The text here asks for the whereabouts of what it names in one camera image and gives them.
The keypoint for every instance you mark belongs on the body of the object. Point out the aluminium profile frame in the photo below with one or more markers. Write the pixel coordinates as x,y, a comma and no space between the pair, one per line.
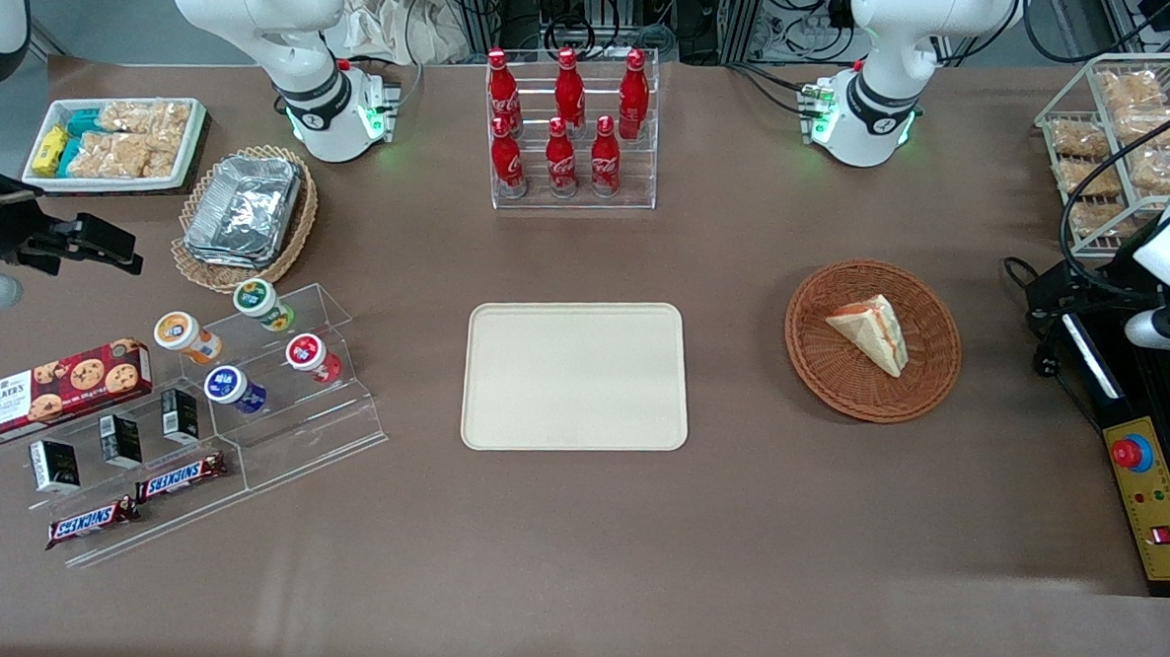
599,3

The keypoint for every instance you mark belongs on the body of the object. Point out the red lid gum jar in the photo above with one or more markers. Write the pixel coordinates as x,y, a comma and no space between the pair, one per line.
305,352

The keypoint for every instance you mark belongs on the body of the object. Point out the orange lid gum jar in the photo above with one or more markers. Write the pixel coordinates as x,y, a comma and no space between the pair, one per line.
178,331

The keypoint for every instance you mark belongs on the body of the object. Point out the black control box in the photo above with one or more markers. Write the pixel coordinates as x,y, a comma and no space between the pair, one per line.
1140,392

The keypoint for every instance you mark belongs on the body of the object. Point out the white rectangular snack tray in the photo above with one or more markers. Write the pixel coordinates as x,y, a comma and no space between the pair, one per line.
192,153

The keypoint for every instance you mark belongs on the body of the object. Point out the brown wicker basket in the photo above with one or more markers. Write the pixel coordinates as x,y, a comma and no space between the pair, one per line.
839,379

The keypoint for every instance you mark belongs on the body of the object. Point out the clear rice cracker bag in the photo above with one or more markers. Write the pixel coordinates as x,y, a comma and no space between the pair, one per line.
114,155
150,117

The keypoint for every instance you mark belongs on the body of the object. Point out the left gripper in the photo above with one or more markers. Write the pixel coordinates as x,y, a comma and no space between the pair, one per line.
1108,283

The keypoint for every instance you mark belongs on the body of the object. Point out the clear acrylic tiered stand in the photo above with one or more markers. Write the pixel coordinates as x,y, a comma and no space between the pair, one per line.
303,445

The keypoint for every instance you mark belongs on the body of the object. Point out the light wicker basket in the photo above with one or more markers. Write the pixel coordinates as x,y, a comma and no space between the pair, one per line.
298,227

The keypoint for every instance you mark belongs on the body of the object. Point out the small black carton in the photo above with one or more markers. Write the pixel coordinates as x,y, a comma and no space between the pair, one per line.
54,467
121,442
181,417

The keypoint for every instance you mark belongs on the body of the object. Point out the red Coca-Cola bottle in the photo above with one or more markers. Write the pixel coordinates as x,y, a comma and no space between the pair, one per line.
569,91
560,162
508,162
502,88
605,162
634,94

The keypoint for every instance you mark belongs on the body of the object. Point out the blue lid gum jar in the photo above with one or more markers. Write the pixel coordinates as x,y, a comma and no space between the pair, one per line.
227,386

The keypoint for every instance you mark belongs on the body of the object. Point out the beige plastic tray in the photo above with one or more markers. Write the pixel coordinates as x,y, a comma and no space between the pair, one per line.
575,377

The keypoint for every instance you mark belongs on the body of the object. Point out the clear acrylic bottle rack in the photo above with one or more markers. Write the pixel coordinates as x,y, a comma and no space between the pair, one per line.
636,173

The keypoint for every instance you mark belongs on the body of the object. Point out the yellow emergency stop panel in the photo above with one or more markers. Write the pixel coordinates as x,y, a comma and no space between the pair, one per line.
1156,492

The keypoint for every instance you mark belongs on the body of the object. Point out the Snickers chocolate bar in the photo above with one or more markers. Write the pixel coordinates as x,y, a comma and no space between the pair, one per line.
93,523
181,477

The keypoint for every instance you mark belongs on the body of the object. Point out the red Walkers cookie box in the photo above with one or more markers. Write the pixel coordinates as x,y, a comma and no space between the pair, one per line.
59,394

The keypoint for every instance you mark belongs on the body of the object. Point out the triangular wrapped sandwich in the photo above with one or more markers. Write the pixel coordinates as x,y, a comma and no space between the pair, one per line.
871,331

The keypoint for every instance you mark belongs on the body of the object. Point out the green lid gum jar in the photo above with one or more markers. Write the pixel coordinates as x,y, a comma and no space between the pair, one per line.
255,299

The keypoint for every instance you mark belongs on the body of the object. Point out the aluminium foil tray stack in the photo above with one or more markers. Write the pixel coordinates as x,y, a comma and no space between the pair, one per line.
245,210

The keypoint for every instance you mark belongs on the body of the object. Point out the teal snack packet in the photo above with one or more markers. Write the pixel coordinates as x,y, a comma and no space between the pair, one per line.
85,123
69,156

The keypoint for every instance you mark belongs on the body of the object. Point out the yellow snack packet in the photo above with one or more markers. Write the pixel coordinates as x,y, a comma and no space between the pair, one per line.
50,152

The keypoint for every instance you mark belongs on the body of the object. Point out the crumpled beige paper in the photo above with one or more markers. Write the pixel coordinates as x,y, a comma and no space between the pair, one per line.
391,19

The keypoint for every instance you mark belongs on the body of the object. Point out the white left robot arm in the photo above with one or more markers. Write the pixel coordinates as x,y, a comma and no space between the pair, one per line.
882,95

